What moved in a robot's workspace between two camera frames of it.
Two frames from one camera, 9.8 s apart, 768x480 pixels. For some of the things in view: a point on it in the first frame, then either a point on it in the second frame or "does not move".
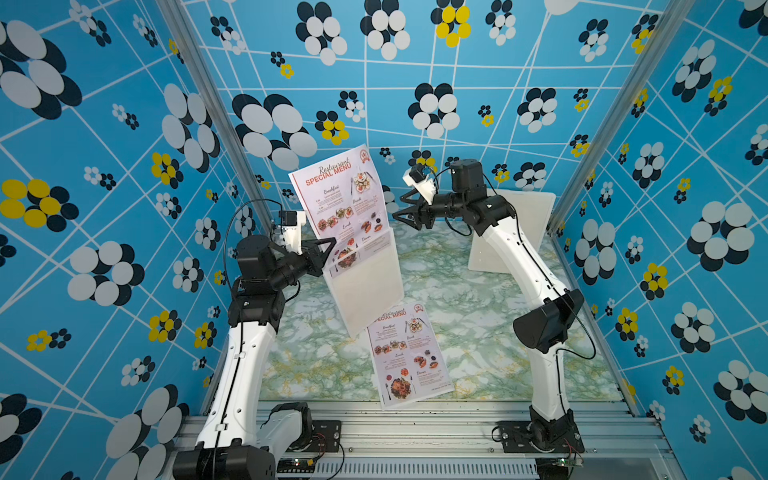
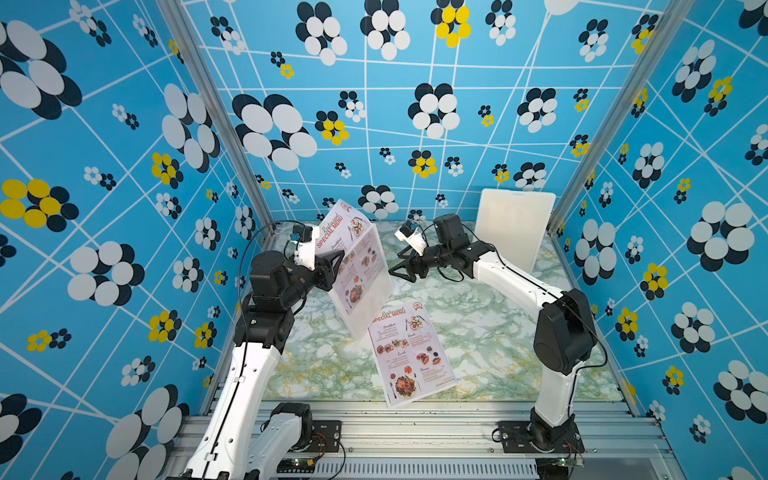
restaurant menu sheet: x=409 y=361 does not move
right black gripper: x=424 y=213 → x=404 y=265
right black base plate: x=519 y=438 does not move
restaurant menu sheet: x=342 y=198 → x=348 y=231
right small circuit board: x=556 y=468 does not move
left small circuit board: x=296 y=465 does not move
